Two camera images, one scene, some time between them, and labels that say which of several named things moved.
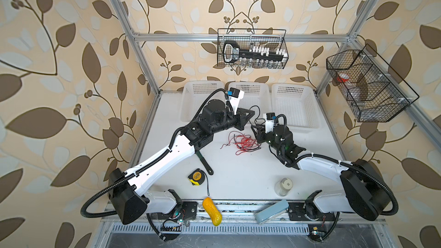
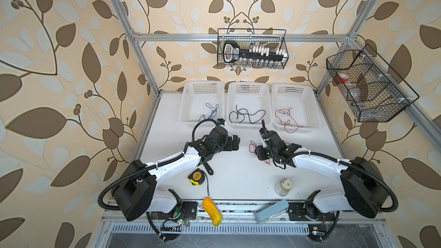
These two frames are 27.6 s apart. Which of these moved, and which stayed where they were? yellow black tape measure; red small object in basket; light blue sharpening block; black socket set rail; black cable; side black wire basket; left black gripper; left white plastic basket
Moved: left black gripper; black cable
Stayed: yellow black tape measure; side black wire basket; left white plastic basket; light blue sharpening block; black socket set rail; red small object in basket
